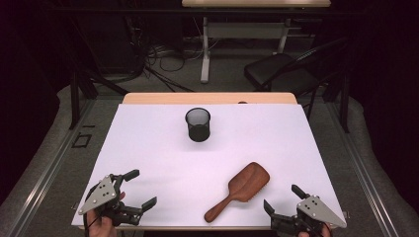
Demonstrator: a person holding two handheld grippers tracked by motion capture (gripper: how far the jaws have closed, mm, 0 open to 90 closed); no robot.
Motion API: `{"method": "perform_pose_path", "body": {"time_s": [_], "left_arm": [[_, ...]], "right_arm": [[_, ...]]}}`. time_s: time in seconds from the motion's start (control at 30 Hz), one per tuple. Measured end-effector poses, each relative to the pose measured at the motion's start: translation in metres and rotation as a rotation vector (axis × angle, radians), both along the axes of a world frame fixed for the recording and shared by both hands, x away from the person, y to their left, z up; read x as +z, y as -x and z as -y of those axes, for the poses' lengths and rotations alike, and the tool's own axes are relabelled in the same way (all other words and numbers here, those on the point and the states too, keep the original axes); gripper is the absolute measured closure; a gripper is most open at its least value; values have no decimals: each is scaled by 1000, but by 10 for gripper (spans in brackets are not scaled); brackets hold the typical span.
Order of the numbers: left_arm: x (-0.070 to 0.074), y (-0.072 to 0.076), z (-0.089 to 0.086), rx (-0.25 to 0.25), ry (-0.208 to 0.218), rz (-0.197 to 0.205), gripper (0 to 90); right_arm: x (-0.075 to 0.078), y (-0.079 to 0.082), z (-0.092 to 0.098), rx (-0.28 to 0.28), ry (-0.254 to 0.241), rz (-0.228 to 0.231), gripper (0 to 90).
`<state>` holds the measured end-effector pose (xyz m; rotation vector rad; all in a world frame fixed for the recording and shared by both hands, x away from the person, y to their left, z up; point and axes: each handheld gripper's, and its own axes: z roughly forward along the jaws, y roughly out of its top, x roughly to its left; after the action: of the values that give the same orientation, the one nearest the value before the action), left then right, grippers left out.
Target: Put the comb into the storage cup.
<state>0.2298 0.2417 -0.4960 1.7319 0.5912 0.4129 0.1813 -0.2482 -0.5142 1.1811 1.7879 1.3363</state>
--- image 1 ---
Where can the white table mat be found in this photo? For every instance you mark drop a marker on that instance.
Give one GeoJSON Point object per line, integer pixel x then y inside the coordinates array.
{"type": "Point", "coordinates": [158, 154]}

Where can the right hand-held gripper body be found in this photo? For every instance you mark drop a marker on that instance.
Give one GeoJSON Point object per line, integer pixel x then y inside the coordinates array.
{"type": "Point", "coordinates": [318, 210]}

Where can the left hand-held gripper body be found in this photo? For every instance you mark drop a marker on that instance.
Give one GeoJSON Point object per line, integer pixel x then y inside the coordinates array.
{"type": "Point", "coordinates": [100, 194]}

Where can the black metal frame post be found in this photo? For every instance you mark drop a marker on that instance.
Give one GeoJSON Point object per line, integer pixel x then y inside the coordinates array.
{"type": "Point", "coordinates": [74, 98]}
{"type": "Point", "coordinates": [345, 105]}

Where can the person's left hand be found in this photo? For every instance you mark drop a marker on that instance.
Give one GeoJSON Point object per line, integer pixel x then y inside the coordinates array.
{"type": "Point", "coordinates": [100, 228]}

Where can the person's right hand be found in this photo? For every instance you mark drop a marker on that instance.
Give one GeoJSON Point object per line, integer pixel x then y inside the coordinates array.
{"type": "Point", "coordinates": [304, 234]}

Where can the black folding chair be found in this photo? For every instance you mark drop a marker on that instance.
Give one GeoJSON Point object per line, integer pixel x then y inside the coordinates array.
{"type": "Point", "coordinates": [280, 70]}

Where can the white-legged wooden desk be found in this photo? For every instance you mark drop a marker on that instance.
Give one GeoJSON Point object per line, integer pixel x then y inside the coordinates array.
{"type": "Point", "coordinates": [250, 30]}

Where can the aluminium floor rail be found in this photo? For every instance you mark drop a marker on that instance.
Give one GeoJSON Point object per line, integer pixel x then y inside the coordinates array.
{"type": "Point", "coordinates": [49, 168]}
{"type": "Point", "coordinates": [364, 177]}

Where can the brown wooden hairbrush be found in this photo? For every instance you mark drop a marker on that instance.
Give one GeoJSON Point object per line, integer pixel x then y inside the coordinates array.
{"type": "Point", "coordinates": [245, 184]}

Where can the black mesh cup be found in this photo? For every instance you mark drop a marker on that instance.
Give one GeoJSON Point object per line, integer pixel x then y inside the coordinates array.
{"type": "Point", "coordinates": [198, 133]}

